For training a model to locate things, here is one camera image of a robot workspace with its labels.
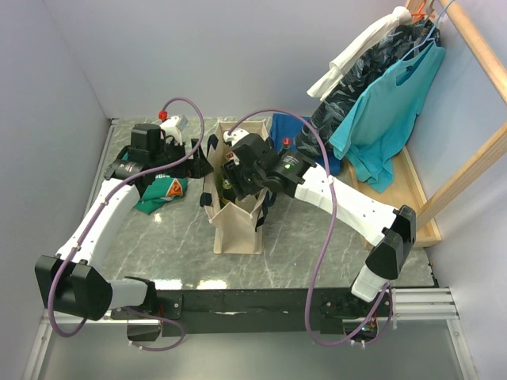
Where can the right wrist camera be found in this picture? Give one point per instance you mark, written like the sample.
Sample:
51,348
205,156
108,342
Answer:
233,137

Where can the green folded t-shirt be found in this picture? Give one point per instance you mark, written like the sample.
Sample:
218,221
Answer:
163,190

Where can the blue folded cloth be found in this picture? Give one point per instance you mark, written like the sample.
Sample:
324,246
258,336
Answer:
286,127

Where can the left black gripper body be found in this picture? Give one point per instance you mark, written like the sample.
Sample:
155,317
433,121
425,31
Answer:
169,152

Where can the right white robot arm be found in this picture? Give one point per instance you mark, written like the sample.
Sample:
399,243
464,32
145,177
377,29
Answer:
391,231

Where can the turquoise hanging t-shirt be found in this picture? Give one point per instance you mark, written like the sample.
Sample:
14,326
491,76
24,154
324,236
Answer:
381,121

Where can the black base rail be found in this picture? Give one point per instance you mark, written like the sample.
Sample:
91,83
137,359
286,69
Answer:
333,310

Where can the beige canvas tote bag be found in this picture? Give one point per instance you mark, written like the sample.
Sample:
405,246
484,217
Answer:
238,222

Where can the white hanging garment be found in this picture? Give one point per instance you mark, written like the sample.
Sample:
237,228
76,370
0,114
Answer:
342,64

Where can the orange clothes hanger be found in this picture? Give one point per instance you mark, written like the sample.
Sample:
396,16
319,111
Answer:
420,10

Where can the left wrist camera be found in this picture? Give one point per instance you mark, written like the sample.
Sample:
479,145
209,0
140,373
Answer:
174,124

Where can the wooden clothes rack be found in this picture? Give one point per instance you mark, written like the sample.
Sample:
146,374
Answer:
461,132

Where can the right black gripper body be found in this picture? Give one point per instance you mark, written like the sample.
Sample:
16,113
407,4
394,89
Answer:
249,180

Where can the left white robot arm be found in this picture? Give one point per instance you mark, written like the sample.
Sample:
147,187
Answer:
70,281

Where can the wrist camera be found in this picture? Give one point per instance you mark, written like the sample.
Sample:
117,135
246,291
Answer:
233,137
174,124

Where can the dark patterned hanging garment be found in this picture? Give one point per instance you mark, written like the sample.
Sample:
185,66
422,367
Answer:
401,43

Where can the green glass bottle near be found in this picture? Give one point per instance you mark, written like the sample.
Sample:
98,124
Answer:
226,186

